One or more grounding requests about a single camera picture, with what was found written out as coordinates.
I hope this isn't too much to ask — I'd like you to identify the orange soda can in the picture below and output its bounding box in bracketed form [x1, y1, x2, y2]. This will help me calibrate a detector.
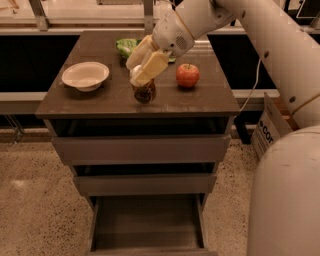
[132, 80, 156, 104]

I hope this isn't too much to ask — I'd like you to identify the corovan cardboard box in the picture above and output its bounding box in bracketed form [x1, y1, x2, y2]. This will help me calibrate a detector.
[251, 93, 299, 158]

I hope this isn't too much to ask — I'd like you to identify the green snack bag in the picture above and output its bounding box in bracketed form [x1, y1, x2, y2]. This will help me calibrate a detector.
[115, 37, 177, 64]

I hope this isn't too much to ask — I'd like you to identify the grey middle drawer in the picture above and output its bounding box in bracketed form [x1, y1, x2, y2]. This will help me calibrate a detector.
[74, 163, 216, 196]

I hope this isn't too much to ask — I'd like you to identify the grey bottom drawer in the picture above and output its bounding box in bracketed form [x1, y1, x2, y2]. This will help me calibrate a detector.
[86, 194, 218, 256]

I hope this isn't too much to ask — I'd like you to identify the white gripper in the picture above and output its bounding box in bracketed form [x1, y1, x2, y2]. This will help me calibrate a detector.
[126, 8, 195, 87]

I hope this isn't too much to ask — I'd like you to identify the metal railing frame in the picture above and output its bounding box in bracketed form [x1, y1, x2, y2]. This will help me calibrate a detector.
[0, 0, 320, 36]

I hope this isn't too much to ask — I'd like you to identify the grey drawer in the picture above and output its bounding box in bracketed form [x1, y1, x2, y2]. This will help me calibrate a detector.
[74, 163, 216, 196]
[50, 117, 231, 165]
[86, 194, 218, 256]

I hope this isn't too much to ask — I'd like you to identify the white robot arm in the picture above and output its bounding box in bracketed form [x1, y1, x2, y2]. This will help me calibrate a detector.
[126, 0, 320, 256]

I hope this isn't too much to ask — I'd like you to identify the grey top drawer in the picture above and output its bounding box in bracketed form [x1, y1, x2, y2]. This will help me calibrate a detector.
[50, 117, 231, 165]

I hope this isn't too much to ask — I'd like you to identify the red apple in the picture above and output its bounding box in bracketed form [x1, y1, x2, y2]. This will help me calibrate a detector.
[176, 64, 200, 88]

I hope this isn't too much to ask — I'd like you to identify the white bowl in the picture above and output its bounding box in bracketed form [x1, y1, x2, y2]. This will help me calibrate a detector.
[62, 62, 110, 92]

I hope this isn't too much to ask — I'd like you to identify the grey drawer cabinet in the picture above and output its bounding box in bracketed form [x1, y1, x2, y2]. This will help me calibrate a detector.
[34, 29, 241, 256]

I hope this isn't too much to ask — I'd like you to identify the white cable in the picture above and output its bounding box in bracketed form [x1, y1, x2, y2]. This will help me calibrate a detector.
[238, 58, 263, 113]

